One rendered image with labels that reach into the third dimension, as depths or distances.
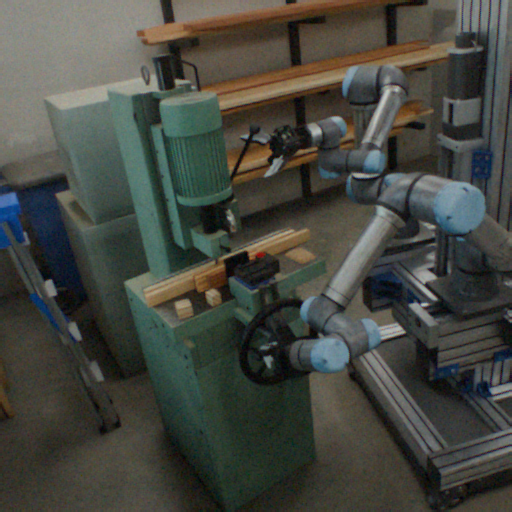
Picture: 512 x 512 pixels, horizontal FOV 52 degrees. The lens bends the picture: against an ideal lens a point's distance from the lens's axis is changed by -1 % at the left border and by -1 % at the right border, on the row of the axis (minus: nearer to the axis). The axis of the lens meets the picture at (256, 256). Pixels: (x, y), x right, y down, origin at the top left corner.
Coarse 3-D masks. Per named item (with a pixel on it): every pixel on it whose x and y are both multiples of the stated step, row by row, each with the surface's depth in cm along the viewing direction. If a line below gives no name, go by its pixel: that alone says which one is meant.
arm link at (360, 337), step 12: (336, 324) 128; (348, 324) 127; (360, 324) 126; (372, 324) 126; (348, 336) 123; (360, 336) 123; (372, 336) 125; (348, 348) 121; (360, 348) 123; (372, 348) 127; (348, 360) 123
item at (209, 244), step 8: (192, 232) 180; (200, 232) 176; (216, 232) 174; (224, 232) 173; (200, 240) 176; (208, 240) 170; (216, 240) 171; (224, 240) 173; (200, 248) 179; (208, 248) 173; (216, 248) 172; (216, 256) 173
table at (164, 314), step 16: (320, 256) 187; (288, 272) 179; (304, 272) 182; (320, 272) 186; (224, 288) 175; (160, 304) 171; (192, 304) 169; (208, 304) 168; (224, 304) 167; (160, 320) 167; (176, 320) 162; (192, 320) 162; (208, 320) 165; (224, 320) 169; (240, 320) 167; (176, 336) 160; (192, 336) 164
